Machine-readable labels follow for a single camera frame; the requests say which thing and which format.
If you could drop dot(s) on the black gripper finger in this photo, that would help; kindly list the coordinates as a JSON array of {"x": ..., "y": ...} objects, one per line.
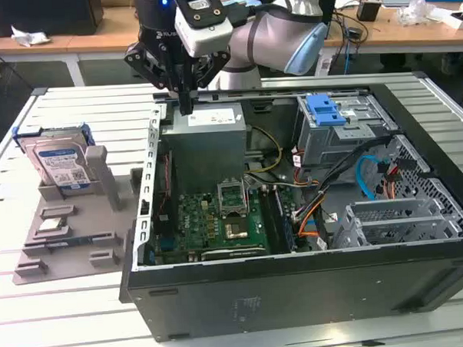
[
  {"x": 146, "y": 62},
  {"x": 213, "y": 66}
]

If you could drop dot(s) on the hard disk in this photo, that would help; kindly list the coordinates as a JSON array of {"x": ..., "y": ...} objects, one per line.
[{"x": 58, "y": 165}]

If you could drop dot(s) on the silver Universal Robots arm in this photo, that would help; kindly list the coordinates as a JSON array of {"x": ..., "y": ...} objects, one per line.
[{"x": 264, "y": 41}]

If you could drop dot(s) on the silver disk bay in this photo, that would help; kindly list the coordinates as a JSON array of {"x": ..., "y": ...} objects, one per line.
[{"x": 391, "y": 212}]

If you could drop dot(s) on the wooden desk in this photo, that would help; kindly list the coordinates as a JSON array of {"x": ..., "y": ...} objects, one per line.
[{"x": 106, "y": 37}]

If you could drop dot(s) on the grey power supply unit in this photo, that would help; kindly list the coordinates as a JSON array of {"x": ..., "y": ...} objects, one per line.
[{"x": 203, "y": 151}]

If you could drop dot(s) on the black computer tower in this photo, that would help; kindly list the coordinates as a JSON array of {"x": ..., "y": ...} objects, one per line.
[{"x": 36, "y": 17}]

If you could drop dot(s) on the crumpled white paper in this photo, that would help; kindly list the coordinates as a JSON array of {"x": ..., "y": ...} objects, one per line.
[{"x": 29, "y": 37}]

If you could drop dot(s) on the blue plastic drive carrier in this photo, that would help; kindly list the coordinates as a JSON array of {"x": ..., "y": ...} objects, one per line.
[{"x": 325, "y": 115}]

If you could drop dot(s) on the black speaker box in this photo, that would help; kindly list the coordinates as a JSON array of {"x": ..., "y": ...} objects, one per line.
[{"x": 329, "y": 8}]

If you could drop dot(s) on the silver drive cage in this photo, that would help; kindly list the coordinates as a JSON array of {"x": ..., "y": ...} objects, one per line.
[{"x": 322, "y": 146}]

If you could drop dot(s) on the green motherboard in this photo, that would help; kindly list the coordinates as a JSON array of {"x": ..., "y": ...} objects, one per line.
[{"x": 195, "y": 221}]

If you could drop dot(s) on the black RAM slot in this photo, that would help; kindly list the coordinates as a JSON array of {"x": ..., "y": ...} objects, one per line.
[{"x": 270, "y": 218}]

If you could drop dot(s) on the CPU socket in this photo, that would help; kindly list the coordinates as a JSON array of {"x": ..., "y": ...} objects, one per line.
[{"x": 237, "y": 229}]

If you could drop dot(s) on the installed RAM stick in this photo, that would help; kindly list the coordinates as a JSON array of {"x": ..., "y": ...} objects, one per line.
[{"x": 286, "y": 221}]

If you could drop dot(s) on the grey parts rack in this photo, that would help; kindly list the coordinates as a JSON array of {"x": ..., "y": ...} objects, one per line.
[{"x": 80, "y": 226}]

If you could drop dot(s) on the black graphics card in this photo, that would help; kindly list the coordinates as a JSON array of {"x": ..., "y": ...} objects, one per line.
[{"x": 235, "y": 253}]

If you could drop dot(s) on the silver CPU chip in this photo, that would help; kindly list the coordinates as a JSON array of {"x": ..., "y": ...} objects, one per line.
[{"x": 50, "y": 224}]

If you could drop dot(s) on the clear plastic bag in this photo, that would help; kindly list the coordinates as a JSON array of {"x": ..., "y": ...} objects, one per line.
[{"x": 412, "y": 12}]

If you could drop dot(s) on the black PC case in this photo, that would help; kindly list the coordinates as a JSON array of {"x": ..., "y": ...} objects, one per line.
[{"x": 298, "y": 293}]

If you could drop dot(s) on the white box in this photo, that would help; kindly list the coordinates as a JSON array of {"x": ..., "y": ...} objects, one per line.
[{"x": 455, "y": 19}]

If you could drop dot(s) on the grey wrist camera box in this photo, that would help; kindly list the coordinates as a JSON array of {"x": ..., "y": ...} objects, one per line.
[{"x": 210, "y": 40}]

